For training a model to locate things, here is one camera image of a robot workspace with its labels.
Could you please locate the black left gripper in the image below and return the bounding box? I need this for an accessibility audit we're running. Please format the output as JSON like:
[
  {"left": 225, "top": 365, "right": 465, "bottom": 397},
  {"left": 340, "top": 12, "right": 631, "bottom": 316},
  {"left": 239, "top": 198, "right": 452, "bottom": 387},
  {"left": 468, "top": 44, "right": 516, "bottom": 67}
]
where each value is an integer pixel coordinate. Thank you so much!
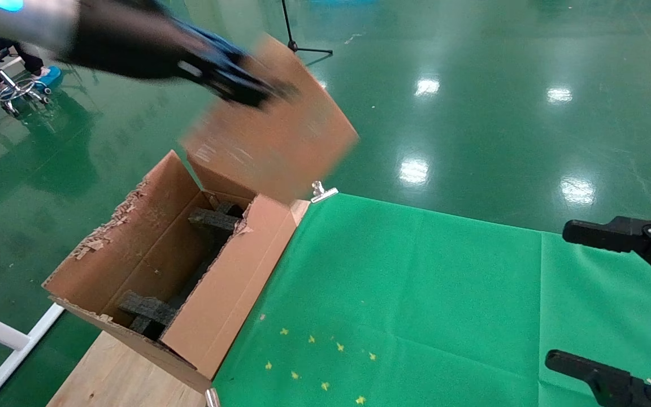
[{"left": 62, "top": 0, "right": 298, "bottom": 109}]

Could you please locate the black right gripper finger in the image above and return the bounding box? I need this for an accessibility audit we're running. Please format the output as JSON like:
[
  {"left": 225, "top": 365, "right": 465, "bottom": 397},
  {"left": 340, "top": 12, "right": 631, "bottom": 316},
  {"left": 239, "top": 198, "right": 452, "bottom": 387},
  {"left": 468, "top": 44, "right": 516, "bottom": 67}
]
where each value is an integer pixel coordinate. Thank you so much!
[
  {"left": 562, "top": 213, "right": 651, "bottom": 292},
  {"left": 545, "top": 349, "right": 651, "bottom": 407}
]

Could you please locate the cardboard sheet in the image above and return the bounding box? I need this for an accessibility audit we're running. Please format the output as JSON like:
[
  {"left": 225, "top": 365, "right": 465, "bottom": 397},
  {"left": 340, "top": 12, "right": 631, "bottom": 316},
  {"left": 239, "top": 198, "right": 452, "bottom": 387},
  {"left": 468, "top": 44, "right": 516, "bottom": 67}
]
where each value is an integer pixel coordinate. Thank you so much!
[{"left": 181, "top": 33, "right": 360, "bottom": 206}]

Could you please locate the large open cardboard carton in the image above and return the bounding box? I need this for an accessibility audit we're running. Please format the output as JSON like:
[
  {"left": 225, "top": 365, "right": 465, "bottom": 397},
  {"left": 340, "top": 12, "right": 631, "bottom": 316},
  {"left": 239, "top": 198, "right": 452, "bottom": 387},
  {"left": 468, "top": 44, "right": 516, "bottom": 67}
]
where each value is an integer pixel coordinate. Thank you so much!
[{"left": 42, "top": 149, "right": 311, "bottom": 394}]

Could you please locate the black floor tripod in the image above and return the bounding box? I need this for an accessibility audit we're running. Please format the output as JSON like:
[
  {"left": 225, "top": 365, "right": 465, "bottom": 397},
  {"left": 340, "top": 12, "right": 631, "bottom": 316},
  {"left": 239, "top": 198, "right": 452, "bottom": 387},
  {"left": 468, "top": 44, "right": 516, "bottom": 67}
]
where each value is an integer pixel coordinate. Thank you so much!
[{"left": 280, "top": 0, "right": 334, "bottom": 56}]

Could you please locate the black foam block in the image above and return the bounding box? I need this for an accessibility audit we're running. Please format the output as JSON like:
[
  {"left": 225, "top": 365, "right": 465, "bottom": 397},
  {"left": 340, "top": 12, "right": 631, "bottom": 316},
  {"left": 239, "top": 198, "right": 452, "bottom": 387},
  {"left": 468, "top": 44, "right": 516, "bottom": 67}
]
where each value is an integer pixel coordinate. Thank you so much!
[
  {"left": 188, "top": 202, "right": 245, "bottom": 233},
  {"left": 117, "top": 289, "right": 180, "bottom": 340}
]

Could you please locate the green cloth mat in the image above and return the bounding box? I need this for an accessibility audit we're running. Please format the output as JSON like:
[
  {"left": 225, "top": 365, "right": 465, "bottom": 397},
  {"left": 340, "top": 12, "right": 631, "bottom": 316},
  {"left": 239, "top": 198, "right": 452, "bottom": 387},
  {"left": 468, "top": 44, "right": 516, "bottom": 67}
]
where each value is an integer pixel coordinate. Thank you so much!
[{"left": 211, "top": 193, "right": 651, "bottom": 407}]

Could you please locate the black swivel stool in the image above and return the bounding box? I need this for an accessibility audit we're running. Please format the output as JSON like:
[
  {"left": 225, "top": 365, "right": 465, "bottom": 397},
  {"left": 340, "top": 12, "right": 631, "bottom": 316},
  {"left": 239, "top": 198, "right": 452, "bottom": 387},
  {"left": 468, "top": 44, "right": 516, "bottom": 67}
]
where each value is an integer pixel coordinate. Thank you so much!
[{"left": 0, "top": 48, "right": 50, "bottom": 118}]

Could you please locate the white metal pipe frame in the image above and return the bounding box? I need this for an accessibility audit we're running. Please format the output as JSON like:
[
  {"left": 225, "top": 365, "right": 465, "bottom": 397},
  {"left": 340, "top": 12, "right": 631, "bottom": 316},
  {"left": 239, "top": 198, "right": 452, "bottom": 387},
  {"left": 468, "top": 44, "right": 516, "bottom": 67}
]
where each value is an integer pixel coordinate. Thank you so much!
[{"left": 0, "top": 302, "right": 67, "bottom": 407}]

